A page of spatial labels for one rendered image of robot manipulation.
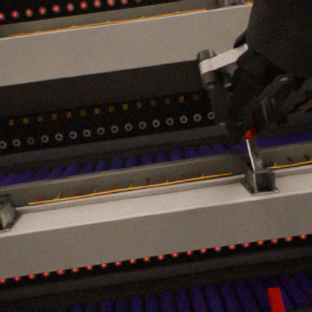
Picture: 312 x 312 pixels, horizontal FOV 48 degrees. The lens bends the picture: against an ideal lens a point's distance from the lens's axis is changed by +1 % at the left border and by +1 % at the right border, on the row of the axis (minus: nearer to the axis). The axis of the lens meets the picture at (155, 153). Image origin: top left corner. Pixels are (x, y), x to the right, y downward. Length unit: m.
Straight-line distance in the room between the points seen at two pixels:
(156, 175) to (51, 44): 0.18
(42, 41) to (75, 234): 0.19
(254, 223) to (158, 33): 0.21
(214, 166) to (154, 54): 0.14
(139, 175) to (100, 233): 0.09
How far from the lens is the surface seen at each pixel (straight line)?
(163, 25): 0.37
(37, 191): 0.42
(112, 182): 0.40
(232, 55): 0.25
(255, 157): 0.37
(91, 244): 0.35
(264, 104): 0.36
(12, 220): 0.39
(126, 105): 0.51
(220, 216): 0.35
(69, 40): 0.38
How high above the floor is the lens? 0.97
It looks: 4 degrees up
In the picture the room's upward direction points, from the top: 8 degrees counter-clockwise
